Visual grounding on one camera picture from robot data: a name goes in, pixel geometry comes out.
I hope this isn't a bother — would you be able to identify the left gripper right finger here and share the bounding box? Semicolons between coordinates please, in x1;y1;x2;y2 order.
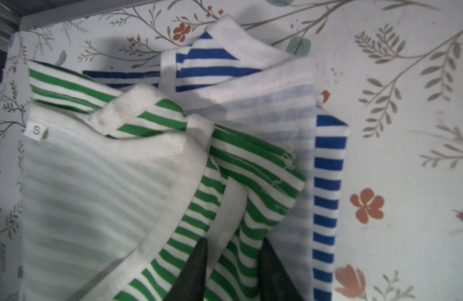
258;238;304;301

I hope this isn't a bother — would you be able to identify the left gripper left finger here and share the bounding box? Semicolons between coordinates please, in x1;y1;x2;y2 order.
164;238;208;301

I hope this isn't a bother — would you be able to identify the green white striped tank top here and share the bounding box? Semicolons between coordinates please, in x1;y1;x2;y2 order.
21;61;305;300

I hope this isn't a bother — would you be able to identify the navy white striped tank top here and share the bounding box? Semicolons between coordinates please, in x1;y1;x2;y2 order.
85;17;349;300

